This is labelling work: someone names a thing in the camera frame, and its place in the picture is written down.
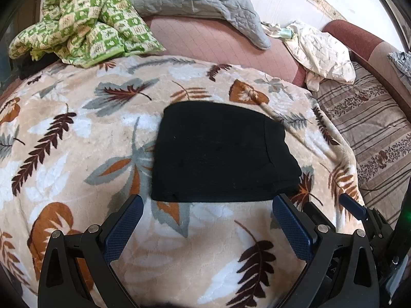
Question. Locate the green checkered quilt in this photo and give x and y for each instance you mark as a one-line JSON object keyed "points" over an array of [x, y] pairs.
{"points": [[90, 22]]}

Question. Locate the teal bottle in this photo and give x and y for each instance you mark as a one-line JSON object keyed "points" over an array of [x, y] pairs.
{"points": [[285, 32]]}

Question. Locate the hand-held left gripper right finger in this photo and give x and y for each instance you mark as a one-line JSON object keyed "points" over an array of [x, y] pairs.
{"points": [[292, 227]]}

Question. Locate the grey patterned cloth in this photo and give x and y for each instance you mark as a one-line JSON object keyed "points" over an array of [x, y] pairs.
{"points": [[399, 64]]}

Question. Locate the pink quilted mattress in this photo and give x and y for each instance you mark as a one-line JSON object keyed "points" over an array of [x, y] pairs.
{"points": [[208, 41]]}

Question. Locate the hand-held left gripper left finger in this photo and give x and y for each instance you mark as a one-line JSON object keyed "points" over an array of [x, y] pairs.
{"points": [[125, 227]]}

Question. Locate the small white cloth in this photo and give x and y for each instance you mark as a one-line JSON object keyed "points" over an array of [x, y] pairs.
{"points": [[271, 29]]}

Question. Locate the black pants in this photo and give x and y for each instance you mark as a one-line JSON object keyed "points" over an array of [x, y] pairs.
{"points": [[218, 154]]}

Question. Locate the striped floral bedsheet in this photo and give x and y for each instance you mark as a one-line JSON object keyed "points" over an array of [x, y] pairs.
{"points": [[369, 125]]}

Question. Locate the leaf print blanket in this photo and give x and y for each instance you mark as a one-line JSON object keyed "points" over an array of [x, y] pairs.
{"points": [[80, 141]]}

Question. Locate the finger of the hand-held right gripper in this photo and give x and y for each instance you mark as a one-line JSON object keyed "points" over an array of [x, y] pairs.
{"points": [[318, 213], [353, 206]]}

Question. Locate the cream printed cloth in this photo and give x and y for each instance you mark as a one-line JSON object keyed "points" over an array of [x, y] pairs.
{"points": [[321, 51]]}

